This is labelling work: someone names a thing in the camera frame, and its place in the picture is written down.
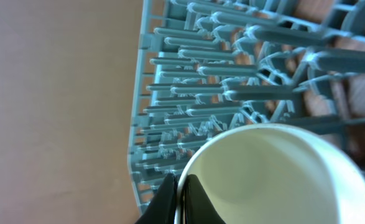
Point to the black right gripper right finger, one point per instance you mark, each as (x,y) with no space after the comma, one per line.
(197,208)

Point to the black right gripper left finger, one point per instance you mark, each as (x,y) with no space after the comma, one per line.
(161,209)

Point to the pale green cup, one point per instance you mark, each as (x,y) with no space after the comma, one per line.
(276,173)

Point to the grey dishwasher rack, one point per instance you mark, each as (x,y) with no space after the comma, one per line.
(206,67)

